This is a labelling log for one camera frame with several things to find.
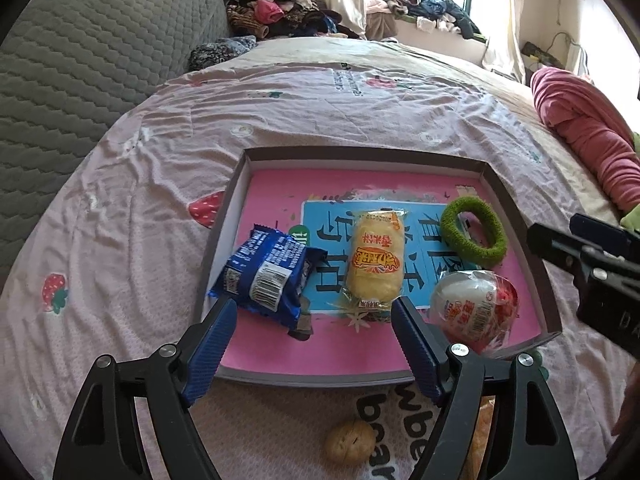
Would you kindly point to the dark green bag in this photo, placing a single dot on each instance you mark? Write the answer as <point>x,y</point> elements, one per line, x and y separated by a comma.
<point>537,55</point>

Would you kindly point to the person's right hand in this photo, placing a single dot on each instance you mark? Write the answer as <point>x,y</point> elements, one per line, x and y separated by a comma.
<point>631,395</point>

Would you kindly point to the grey quilted headboard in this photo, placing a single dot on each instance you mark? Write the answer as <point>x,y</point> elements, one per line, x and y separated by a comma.
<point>75,60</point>

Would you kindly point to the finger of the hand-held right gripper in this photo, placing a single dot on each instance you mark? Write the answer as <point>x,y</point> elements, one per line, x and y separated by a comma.
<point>560,247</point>
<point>610,237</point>

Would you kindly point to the orange snack packet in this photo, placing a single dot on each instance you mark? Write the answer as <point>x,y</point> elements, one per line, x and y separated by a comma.
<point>484,425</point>

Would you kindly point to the white red egg-shaped packet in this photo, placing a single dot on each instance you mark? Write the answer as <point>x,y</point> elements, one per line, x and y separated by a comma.
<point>465,310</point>

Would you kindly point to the brown shallow cardboard box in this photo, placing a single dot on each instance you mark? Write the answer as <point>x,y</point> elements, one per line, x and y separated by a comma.
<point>235,200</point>

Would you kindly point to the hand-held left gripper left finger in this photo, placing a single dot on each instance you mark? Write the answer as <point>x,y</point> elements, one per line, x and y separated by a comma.
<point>210,350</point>

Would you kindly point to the yellow cake packet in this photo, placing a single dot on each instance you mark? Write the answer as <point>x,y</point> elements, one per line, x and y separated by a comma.
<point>372,260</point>

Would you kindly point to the tan walnut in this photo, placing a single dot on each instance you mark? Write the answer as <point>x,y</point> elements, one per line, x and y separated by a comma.
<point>350,440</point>

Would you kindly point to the green blanket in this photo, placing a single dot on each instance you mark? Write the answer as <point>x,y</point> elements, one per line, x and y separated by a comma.
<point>634,220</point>

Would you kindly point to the blue snack packet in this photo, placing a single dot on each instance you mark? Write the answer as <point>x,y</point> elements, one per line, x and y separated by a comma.
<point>265,275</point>

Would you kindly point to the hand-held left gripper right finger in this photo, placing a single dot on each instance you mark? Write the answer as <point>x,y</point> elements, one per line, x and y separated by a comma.
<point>415,345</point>

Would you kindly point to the heap of dark clothes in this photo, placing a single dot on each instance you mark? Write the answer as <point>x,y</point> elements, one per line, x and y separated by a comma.
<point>430,7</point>

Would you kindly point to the pink book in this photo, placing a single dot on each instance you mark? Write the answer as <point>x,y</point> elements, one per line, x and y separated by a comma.
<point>280,192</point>

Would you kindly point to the pink quilt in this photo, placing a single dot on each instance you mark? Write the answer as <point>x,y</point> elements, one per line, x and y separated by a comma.
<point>585,120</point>

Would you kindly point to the dark patterned cloth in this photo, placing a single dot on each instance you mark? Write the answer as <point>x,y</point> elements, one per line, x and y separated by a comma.
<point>220,52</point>

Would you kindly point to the pile of mixed clothes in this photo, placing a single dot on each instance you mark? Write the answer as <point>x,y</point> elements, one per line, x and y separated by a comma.
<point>270,10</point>

